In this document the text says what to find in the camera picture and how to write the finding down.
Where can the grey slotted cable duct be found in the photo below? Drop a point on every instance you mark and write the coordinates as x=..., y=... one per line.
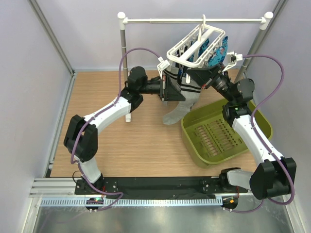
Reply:
x=96, y=202

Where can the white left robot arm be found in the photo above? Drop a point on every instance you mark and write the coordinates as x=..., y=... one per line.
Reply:
x=81, y=138

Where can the green plastic basket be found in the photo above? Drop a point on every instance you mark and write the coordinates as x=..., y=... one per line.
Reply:
x=208, y=138

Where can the grey striped sock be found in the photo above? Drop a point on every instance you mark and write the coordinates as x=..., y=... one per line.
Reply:
x=191, y=91

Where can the blue patterned sock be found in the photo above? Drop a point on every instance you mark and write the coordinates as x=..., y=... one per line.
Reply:
x=181, y=71
x=218, y=55

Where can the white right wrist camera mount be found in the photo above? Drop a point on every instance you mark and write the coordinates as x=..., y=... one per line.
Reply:
x=232, y=59

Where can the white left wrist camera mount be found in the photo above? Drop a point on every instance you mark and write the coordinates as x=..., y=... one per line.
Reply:
x=163, y=64

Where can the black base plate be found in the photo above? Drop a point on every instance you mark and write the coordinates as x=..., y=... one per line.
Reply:
x=165, y=187

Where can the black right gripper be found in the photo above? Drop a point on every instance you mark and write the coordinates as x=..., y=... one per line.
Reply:
x=203, y=76

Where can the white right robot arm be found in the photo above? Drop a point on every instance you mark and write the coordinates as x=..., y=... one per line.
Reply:
x=274, y=175

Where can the blue patterned sock front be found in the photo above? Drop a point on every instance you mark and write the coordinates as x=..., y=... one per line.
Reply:
x=181, y=71

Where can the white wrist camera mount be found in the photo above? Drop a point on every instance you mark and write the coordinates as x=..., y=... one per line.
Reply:
x=163, y=64
x=232, y=59

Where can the white clip hanger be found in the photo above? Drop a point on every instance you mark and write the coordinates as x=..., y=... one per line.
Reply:
x=197, y=47

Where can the white clothes rack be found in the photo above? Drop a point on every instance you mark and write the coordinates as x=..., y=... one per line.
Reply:
x=123, y=21

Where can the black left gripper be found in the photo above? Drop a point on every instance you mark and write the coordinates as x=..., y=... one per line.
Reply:
x=167, y=91

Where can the aluminium frame rail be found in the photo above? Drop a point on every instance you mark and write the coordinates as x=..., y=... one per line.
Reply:
x=52, y=187

